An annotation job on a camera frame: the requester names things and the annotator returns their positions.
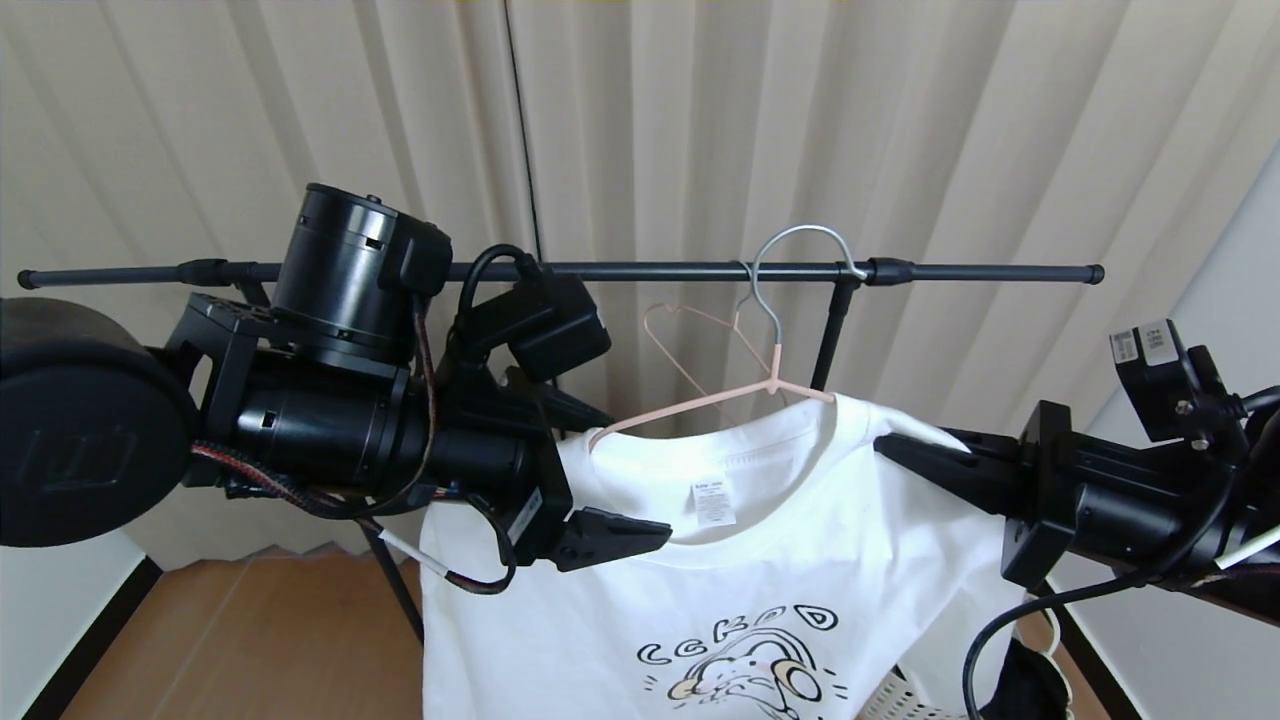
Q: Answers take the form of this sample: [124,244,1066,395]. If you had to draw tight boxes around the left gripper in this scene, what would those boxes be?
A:
[240,360,613,566]

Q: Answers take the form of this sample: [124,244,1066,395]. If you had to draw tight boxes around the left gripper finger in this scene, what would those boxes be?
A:
[555,508,673,573]

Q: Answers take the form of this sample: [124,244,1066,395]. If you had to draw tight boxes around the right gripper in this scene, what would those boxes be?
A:
[873,400,1243,591]

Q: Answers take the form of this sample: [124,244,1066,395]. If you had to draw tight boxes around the white printed t-shirt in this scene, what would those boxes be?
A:
[420,393,1031,720]

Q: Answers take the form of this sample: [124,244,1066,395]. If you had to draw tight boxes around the pink clothes hanger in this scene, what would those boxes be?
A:
[643,262,776,401]
[588,225,869,451]

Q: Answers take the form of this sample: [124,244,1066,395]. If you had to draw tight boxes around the black clothes rack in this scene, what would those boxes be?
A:
[18,258,1106,646]

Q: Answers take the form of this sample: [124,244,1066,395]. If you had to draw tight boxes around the white laundry basket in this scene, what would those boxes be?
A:
[858,595,1063,720]

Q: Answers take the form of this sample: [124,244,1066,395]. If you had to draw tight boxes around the black garment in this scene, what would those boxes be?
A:
[985,640,1076,720]

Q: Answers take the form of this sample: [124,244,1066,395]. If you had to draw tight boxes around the beige curtain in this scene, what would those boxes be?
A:
[0,0,1280,571]

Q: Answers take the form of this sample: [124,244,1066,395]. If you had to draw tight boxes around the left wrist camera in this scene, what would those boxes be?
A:
[455,262,613,386]

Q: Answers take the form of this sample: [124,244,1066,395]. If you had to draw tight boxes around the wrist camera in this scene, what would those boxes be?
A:
[455,262,613,386]
[1108,318,1253,453]

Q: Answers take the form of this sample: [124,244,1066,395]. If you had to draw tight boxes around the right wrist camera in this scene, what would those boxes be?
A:
[1108,318,1253,453]

